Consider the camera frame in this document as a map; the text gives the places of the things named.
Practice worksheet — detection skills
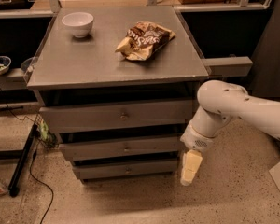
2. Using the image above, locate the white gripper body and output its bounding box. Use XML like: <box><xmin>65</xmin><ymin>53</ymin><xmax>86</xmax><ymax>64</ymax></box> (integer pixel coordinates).
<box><xmin>180</xmin><ymin>122</ymin><xmax>213</xmax><ymax>152</ymax></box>

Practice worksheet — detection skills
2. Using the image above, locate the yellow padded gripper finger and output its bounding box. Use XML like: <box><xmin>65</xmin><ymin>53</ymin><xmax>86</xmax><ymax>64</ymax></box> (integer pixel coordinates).
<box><xmin>180</xmin><ymin>150</ymin><xmax>203</xmax><ymax>186</ymax></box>

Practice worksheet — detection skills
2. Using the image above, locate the grey drawer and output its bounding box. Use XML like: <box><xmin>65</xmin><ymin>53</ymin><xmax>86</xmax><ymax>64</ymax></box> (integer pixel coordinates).
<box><xmin>60</xmin><ymin>135</ymin><xmax>185</xmax><ymax>161</ymax></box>
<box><xmin>40</xmin><ymin>99</ymin><xmax>193</xmax><ymax>133</ymax></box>
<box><xmin>73</xmin><ymin>158</ymin><xmax>178</xmax><ymax>180</ymax></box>

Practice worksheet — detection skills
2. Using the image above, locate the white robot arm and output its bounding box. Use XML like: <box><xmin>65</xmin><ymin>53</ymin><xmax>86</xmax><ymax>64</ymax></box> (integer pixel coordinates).
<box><xmin>180</xmin><ymin>80</ymin><xmax>280</xmax><ymax>186</ymax></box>

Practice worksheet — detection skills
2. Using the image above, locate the grey drawer cabinet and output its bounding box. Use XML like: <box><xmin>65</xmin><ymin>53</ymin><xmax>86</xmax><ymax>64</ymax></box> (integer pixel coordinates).
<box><xmin>26</xmin><ymin>5</ymin><xmax>210</xmax><ymax>184</ymax></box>

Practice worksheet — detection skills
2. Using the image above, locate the grey top drawer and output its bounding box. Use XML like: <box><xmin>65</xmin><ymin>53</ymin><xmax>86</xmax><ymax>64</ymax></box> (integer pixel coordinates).
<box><xmin>40</xmin><ymin>99</ymin><xmax>193</xmax><ymax>133</ymax></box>

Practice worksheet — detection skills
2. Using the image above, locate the grey bottom drawer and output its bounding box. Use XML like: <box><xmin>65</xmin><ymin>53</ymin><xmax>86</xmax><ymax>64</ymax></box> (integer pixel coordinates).
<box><xmin>73</xmin><ymin>158</ymin><xmax>178</xmax><ymax>180</ymax></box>

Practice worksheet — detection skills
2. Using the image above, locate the grey side shelf bar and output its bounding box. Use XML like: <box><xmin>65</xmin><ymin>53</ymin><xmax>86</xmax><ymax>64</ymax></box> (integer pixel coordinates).
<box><xmin>202</xmin><ymin>56</ymin><xmax>253</xmax><ymax>77</ymax></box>

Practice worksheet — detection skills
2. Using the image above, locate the brown chip bag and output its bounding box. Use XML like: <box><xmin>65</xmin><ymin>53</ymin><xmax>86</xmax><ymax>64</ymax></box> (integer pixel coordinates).
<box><xmin>115</xmin><ymin>21</ymin><xmax>175</xmax><ymax>61</ymax></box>

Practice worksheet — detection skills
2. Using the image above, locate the white ceramic bowl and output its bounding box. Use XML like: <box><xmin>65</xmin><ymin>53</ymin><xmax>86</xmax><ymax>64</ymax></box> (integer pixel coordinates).
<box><xmin>62</xmin><ymin>12</ymin><xmax>94</xmax><ymax>38</ymax></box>

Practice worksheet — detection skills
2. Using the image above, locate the clear plastic cup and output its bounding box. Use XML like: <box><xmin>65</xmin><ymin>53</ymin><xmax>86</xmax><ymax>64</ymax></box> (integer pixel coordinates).
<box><xmin>21</xmin><ymin>57</ymin><xmax>38</xmax><ymax>73</ymax></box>

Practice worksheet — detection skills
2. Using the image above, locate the black metal table leg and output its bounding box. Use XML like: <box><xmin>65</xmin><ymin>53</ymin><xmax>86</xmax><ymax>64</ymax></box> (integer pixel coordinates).
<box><xmin>8</xmin><ymin>124</ymin><xmax>37</xmax><ymax>197</ymax></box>

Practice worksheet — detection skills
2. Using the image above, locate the grey left shelf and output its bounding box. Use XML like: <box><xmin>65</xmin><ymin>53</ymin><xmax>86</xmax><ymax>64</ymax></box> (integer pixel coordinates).
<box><xmin>0</xmin><ymin>68</ymin><xmax>27</xmax><ymax>91</ymax></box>

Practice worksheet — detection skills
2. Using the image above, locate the black floor cable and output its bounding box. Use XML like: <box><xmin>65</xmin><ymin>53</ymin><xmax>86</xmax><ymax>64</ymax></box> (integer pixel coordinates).
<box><xmin>0</xmin><ymin>77</ymin><xmax>55</xmax><ymax>224</ymax></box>

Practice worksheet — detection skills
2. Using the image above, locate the wire basket with green item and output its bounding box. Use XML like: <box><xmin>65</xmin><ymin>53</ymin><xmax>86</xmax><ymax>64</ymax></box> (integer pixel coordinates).
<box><xmin>35</xmin><ymin>114</ymin><xmax>58</xmax><ymax>148</ymax></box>

